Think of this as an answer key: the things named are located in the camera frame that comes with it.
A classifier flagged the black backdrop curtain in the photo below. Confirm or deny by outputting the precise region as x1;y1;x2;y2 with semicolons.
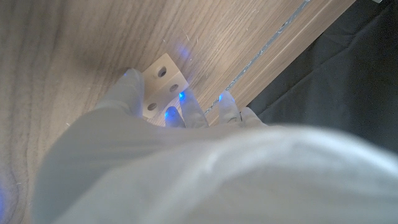
248;0;398;153

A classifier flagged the small wooden block with holes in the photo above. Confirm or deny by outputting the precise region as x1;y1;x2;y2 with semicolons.
141;52;190;119

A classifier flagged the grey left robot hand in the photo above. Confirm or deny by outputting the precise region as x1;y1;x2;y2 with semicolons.
30;67;398;224

